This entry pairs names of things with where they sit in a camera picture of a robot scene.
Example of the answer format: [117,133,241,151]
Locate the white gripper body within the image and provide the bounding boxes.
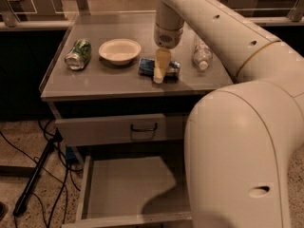
[154,1,184,49]

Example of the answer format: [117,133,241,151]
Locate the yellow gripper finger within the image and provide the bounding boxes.
[153,47,171,84]

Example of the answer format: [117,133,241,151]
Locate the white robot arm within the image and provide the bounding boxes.
[157,0,304,228]

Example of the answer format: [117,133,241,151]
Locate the grey drawer cabinet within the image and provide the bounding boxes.
[38,10,236,228]

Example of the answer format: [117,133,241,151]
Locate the green soda can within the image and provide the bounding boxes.
[65,39,92,71]

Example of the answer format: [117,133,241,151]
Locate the open middle drawer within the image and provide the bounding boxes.
[62,156,192,228]

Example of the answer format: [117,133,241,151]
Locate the clear plastic water bottle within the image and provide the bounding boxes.
[192,36,213,72]

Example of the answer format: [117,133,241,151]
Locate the white bowl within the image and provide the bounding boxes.
[99,39,142,66]

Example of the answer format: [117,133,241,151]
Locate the blue box on floor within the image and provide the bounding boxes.
[65,147,77,162]

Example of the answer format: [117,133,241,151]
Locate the left background desk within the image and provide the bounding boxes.
[7,0,66,21]

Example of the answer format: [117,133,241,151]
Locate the top drawer with handle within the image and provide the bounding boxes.
[54,112,191,147]

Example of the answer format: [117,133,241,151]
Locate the black floor cable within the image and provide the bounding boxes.
[0,119,84,228]

